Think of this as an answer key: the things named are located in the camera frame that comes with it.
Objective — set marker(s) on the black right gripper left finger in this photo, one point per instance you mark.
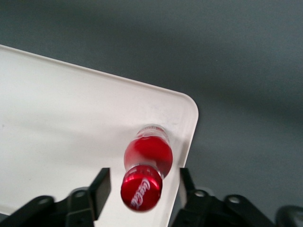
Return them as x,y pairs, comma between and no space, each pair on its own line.
78,205

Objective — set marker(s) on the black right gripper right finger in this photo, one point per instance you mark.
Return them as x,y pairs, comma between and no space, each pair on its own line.
201,208

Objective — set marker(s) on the red coke bottle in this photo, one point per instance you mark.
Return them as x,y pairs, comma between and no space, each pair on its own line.
142,189

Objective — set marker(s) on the cream plastic tray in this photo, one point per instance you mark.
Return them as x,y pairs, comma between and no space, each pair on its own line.
59,118

